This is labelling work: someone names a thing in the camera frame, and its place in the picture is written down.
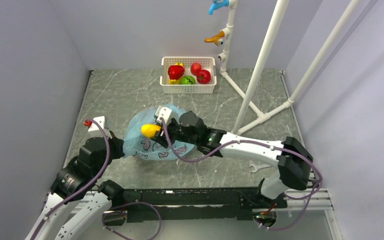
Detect red fake tomato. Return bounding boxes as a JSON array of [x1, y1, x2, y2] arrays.
[[196, 69, 212, 84]]

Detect white PVC pipe frame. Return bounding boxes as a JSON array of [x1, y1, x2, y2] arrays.
[[220, 0, 360, 135]]

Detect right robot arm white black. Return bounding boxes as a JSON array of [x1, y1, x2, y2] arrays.
[[140, 111, 313, 208]]

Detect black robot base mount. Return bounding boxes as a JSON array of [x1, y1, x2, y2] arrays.
[[98, 184, 288, 223]]

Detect red fake apple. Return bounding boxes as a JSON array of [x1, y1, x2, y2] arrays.
[[190, 62, 202, 76]]

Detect white plastic basket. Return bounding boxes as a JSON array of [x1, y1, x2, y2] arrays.
[[159, 56, 217, 94]]

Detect light blue plastic bag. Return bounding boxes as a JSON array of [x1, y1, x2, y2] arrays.
[[123, 103, 195, 161]]

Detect red fake bell pepper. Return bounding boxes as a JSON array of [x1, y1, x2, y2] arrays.
[[167, 64, 185, 80]]

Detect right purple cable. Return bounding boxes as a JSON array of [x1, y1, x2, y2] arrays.
[[160, 119, 323, 201]]

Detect blue faucet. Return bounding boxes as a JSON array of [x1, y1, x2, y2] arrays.
[[208, 0, 230, 15]]

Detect green fake watermelon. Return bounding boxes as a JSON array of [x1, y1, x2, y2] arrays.
[[180, 75, 196, 85]]

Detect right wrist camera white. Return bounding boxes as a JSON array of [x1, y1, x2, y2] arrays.
[[154, 105, 173, 125]]

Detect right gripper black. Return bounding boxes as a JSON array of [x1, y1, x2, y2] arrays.
[[151, 119, 199, 149]]

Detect silver wrench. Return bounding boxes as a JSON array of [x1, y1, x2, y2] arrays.
[[248, 163, 271, 173]]

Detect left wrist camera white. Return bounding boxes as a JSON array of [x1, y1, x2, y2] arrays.
[[83, 116, 111, 138]]

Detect aluminium rail frame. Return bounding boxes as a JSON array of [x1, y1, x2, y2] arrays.
[[68, 187, 333, 240]]

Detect yellow fake banana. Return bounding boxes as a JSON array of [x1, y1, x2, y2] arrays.
[[168, 62, 184, 85]]

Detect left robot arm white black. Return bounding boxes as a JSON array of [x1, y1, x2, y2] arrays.
[[26, 131, 125, 240]]

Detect orange faucet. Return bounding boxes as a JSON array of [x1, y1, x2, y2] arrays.
[[204, 31, 225, 47]]

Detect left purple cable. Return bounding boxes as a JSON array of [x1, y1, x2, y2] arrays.
[[29, 119, 111, 240]]

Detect purple cable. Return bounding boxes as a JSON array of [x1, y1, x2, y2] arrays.
[[29, 119, 111, 240], [160, 119, 323, 201]]

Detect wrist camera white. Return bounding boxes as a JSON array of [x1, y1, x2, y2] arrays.
[[83, 116, 111, 138], [154, 105, 173, 125]]

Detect yellow fake fruit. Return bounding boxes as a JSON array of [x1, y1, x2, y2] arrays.
[[140, 123, 162, 139]]

